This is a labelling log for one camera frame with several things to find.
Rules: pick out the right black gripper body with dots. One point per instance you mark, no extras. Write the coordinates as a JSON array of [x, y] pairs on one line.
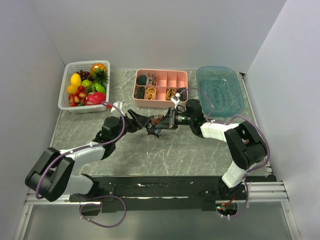
[[181, 119]]

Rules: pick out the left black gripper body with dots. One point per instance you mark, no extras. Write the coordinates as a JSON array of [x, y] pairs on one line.
[[128, 124]]

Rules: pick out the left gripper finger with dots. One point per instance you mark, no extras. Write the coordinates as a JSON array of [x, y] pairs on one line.
[[136, 128], [137, 119]]

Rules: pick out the dark floral patterned necktie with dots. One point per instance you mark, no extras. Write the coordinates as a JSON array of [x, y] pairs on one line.
[[151, 126]]

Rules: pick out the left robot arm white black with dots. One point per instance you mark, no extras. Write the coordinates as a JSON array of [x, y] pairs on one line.
[[51, 176]]

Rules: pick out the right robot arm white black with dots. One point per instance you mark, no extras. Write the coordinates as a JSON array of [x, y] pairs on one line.
[[246, 143]]

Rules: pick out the rolled dark patterned tie right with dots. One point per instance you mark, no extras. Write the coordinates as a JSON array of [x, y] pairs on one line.
[[183, 94]]

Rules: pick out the rolled dark patterned tie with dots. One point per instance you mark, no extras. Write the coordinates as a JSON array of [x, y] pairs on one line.
[[183, 94], [139, 93]]

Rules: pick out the rolled yellow tie right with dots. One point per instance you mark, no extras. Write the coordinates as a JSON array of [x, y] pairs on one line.
[[170, 93]]

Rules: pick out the rolled yellow tie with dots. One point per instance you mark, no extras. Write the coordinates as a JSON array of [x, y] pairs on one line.
[[150, 93], [170, 93]]

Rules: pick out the rolled dark patterned tie left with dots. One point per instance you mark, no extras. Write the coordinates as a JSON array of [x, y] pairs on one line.
[[139, 93]]

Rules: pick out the rolled yellow tie left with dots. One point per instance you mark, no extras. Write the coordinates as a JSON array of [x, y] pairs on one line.
[[150, 93]]

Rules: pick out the pink compartment organizer box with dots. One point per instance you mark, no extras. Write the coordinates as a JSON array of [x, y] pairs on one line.
[[165, 79]]

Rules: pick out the rolled dark green tie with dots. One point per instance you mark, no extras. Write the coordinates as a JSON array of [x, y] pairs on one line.
[[142, 80]]

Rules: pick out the rolled colourful dotted tie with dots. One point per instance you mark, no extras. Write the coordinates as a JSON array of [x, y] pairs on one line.
[[151, 80]]

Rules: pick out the pink dragon fruit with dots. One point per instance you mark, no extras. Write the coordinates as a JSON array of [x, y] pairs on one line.
[[94, 98]]

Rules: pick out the teal translucent plastic tub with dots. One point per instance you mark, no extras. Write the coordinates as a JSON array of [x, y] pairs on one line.
[[221, 94]]

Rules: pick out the red cherry bunch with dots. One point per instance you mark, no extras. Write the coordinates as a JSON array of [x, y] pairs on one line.
[[77, 98]]

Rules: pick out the white plastic fruit basket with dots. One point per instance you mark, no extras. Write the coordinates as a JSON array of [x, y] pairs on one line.
[[70, 69]]

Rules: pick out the light green pear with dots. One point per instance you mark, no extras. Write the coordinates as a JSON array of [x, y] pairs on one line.
[[87, 83]]

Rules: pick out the orange pineapple with leaves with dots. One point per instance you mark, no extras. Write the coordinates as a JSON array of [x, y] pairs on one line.
[[99, 73]]

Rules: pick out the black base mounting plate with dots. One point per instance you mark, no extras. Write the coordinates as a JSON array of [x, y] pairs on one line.
[[111, 203]]

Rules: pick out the dark purple grapes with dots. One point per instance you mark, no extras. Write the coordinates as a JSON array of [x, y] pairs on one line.
[[85, 75]]

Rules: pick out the yellow lemon lower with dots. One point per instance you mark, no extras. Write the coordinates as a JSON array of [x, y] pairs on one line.
[[71, 89]]

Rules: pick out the yellow lemon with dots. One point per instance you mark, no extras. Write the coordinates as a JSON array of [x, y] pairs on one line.
[[71, 89], [76, 79]]

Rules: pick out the yellow lemon upper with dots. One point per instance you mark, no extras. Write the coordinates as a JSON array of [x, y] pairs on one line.
[[76, 79]]

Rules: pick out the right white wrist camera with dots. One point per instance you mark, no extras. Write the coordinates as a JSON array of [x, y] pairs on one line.
[[176, 99]]

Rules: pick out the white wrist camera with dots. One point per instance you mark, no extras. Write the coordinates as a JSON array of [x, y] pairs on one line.
[[176, 99], [118, 104]]

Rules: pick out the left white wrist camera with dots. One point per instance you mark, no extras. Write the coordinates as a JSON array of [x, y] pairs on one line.
[[118, 104]]

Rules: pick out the aluminium rail frame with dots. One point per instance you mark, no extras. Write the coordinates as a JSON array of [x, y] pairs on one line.
[[258, 188]]

